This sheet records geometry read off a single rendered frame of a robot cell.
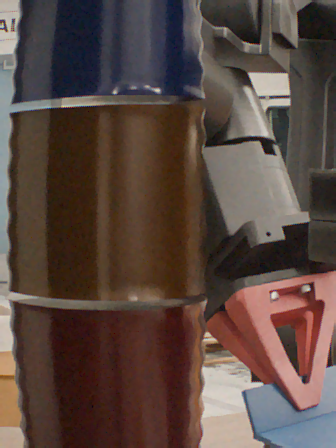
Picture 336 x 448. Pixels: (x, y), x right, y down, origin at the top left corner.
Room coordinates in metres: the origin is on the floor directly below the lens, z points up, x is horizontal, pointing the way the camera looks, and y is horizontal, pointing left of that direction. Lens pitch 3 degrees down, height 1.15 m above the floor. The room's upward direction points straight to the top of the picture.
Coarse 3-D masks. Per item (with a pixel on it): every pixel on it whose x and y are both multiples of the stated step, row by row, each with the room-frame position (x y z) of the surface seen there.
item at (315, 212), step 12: (312, 180) 0.49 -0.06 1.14; (324, 180) 0.48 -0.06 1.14; (312, 192) 0.49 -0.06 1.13; (324, 192) 0.48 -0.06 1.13; (312, 204) 0.49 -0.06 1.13; (324, 204) 0.48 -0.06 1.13; (312, 216) 0.49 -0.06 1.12; (324, 216) 0.48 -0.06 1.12; (312, 228) 0.49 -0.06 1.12; (324, 228) 0.48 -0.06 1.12; (312, 240) 0.49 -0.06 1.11; (324, 240) 0.48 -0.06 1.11; (312, 252) 0.49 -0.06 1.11; (324, 252) 0.48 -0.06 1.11
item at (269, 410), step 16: (272, 384) 0.66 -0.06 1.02; (304, 384) 0.67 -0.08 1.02; (256, 400) 0.65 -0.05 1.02; (272, 400) 0.66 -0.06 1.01; (288, 400) 0.66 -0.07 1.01; (320, 400) 0.67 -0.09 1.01; (256, 416) 0.65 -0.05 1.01; (272, 416) 0.65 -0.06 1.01; (288, 416) 0.65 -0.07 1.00; (304, 416) 0.66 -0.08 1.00; (320, 416) 0.66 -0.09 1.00; (256, 432) 0.64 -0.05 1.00; (272, 432) 0.64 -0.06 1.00; (288, 432) 0.64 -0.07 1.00; (304, 432) 0.63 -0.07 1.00; (320, 432) 0.62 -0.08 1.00
